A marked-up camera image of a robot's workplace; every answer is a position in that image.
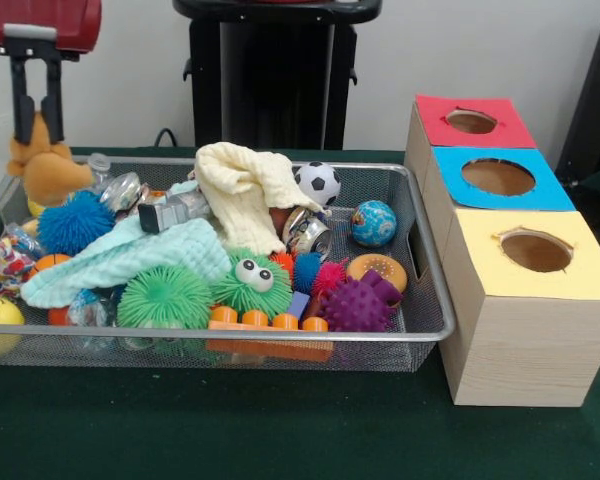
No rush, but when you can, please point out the blue puffer ball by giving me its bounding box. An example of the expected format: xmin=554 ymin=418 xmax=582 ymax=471
xmin=37 ymin=189 xmax=117 ymax=256

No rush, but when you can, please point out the green puffer ball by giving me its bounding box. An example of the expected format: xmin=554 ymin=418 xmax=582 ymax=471
xmin=116 ymin=264 xmax=215 ymax=331

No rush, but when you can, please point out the mint green muslin cloth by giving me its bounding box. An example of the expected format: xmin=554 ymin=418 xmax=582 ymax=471
xmin=19 ymin=217 xmax=231 ymax=309

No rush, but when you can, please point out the orange-brown plush bear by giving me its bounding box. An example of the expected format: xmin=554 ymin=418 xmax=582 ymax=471
xmin=7 ymin=110 xmax=95 ymax=207

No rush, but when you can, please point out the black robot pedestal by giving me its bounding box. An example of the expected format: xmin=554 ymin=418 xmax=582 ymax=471
xmin=172 ymin=0 xmax=396 ymax=151

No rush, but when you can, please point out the black and white soccer ball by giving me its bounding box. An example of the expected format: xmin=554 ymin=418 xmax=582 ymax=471
xmin=293 ymin=160 xmax=342 ymax=207

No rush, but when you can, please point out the green fuzzy ball with eyes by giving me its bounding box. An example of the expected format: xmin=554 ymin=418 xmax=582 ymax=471
xmin=212 ymin=247 xmax=295 ymax=326

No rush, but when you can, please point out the purple spiky ball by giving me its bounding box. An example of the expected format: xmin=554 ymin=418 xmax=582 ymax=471
xmin=321 ymin=277 xmax=396 ymax=334

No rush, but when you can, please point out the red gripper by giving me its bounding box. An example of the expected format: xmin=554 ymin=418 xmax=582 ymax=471
xmin=0 ymin=0 xmax=103 ymax=146

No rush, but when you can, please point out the orange building block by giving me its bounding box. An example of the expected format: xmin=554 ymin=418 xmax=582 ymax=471
xmin=207 ymin=305 xmax=337 ymax=364

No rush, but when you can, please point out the wooden box with three holes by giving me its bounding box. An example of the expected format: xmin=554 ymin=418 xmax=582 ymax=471
xmin=403 ymin=93 xmax=600 ymax=409

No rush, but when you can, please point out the silver mesh bin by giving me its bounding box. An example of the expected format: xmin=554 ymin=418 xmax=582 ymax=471
xmin=0 ymin=155 xmax=457 ymax=374

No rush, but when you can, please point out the blue globe ball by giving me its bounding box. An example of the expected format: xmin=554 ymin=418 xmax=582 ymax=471
xmin=350 ymin=199 xmax=398 ymax=249

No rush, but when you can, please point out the dark green tablecloth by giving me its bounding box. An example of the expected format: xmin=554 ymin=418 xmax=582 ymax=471
xmin=0 ymin=145 xmax=600 ymax=480

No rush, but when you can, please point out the grey plastic toy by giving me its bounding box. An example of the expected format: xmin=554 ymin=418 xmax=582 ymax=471
xmin=137 ymin=189 xmax=212 ymax=234

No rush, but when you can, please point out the cream muslin cloth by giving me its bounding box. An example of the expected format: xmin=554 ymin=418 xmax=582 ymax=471
xmin=193 ymin=141 xmax=326 ymax=255

